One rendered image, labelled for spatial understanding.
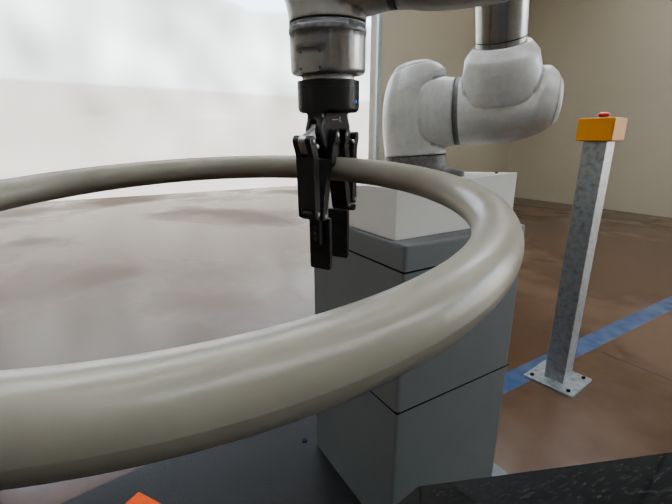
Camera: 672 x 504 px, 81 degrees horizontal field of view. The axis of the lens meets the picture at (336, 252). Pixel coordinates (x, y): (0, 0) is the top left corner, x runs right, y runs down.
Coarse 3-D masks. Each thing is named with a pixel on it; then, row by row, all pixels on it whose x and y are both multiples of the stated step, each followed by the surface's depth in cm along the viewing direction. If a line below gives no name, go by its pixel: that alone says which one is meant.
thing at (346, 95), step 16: (304, 80) 45; (320, 80) 44; (336, 80) 44; (352, 80) 45; (304, 96) 46; (320, 96) 45; (336, 96) 45; (352, 96) 46; (304, 112) 48; (320, 112) 45; (336, 112) 46; (352, 112) 47; (320, 128) 46; (336, 128) 49; (320, 144) 47
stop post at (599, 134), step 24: (600, 120) 138; (624, 120) 139; (600, 144) 141; (600, 168) 142; (576, 192) 149; (600, 192) 145; (576, 216) 151; (600, 216) 150; (576, 240) 152; (576, 264) 154; (576, 288) 155; (576, 312) 157; (552, 336) 166; (576, 336) 163; (552, 360) 168; (552, 384) 166; (576, 384) 166
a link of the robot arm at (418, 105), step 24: (408, 72) 90; (432, 72) 89; (408, 96) 90; (432, 96) 88; (384, 120) 97; (408, 120) 91; (432, 120) 90; (384, 144) 99; (408, 144) 93; (432, 144) 93
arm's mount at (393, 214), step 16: (464, 176) 96; (480, 176) 93; (496, 176) 94; (512, 176) 97; (368, 192) 87; (384, 192) 83; (400, 192) 80; (496, 192) 95; (512, 192) 99; (368, 208) 88; (384, 208) 83; (400, 208) 81; (416, 208) 83; (432, 208) 85; (448, 208) 88; (512, 208) 100; (352, 224) 95; (368, 224) 89; (384, 224) 84; (400, 224) 82; (416, 224) 84; (432, 224) 87; (448, 224) 89; (464, 224) 92
